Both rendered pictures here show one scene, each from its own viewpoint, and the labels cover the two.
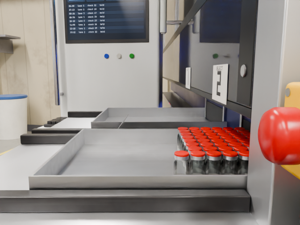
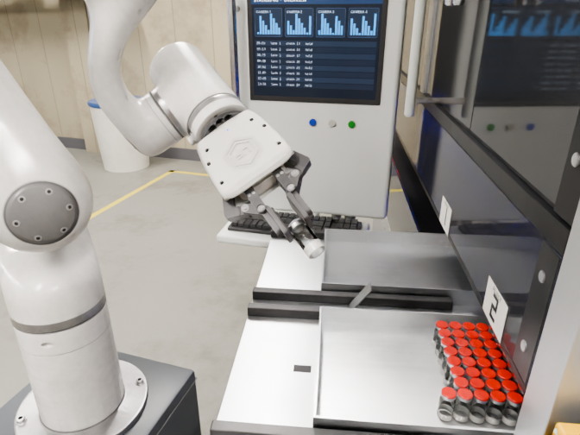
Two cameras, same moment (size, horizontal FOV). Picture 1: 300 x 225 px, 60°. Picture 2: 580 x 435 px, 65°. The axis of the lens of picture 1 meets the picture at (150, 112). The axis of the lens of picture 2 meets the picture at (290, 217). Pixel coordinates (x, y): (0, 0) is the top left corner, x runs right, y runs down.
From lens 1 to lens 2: 43 cm
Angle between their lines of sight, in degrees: 16
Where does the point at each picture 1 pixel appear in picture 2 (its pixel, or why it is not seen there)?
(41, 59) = (164, 34)
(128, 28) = (349, 82)
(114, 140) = (356, 320)
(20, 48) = not seen: hidden behind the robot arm
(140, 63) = (363, 136)
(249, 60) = (531, 346)
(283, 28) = (563, 373)
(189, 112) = (439, 239)
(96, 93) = not seen: hidden behind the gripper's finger
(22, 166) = (273, 367)
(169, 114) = (411, 240)
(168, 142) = (420, 325)
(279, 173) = not seen: outside the picture
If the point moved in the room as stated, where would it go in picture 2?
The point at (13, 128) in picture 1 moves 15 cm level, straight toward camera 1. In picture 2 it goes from (129, 155) to (130, 160)
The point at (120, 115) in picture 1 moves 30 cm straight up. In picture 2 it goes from (342, 239) to (348, 123)
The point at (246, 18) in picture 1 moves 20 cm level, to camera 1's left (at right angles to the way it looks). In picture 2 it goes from (534, 302) to (365, 293)
